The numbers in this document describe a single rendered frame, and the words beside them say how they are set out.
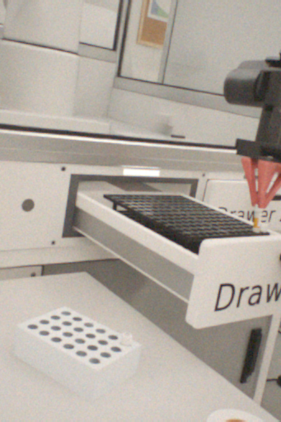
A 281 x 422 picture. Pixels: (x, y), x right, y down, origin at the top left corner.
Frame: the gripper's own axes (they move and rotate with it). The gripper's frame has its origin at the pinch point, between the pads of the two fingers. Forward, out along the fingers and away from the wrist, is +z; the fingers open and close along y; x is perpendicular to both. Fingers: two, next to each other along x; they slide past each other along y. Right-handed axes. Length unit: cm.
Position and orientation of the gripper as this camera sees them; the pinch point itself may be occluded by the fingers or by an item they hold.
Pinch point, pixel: (259, 202)
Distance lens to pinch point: 84.4
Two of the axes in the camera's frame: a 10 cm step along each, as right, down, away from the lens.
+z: -1.9, 9.7, 1.5
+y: 5.7, 2.3, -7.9
